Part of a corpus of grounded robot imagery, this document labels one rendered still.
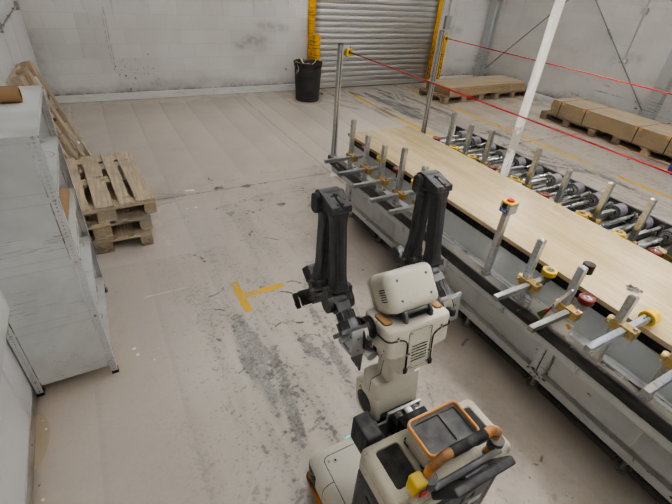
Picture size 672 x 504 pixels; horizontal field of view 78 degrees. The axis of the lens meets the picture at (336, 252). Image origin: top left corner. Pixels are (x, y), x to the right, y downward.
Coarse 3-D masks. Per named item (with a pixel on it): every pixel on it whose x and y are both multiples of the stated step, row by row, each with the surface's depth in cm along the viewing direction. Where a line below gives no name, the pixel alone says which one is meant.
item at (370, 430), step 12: (396, 408) 168; (360, 420) 166; (372, 420) 167; (384, 420) 183; (396, 420) 166; (360, 432) 164; (372, 432) 162; (384, 432) 173; (360, 444) 166; (372, 444) 162
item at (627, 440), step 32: (352, 192) 438; (384, 224) 396; (448, 224) 313; (480, 224) 284; (480, 256) 291; (512, 256) 266; (544, 288) 250; (480, 320) 306; (512, 352) 284; (544, 352) 261; (608, 352) 224; (640, 352) 209; (544, 384) 266; (576, 384) 249; (576, 416) 250; (608, 416) 236; (608, 448) 239; (640, 448) 223; (640, 480) 226
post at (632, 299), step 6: (630, 294) 186; (636, 294) 186; (630, 300) 186; (636, 300) 185; (624, 306) 189; (630, 306) 187; (618, 312) 192; (624, 312) 190; (630, 312) 190; (618, 318) 193; (624, 318) 191; (612, 330) 196; (600, 348) 204; (606, 348) 203; (594, 354) 207; (600, 354) 204
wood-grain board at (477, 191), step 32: (416, 160) 360; (448, 160) 365; (480, 192) 315; (512, 192) 319; (512, 224) 278; (544, 224) 281; (576, 224) 284; (544, 256) 248; (576, 256) 250; (608, 256) 253; (640, 256) 255; (608, 288) 226; (640, 288) 228
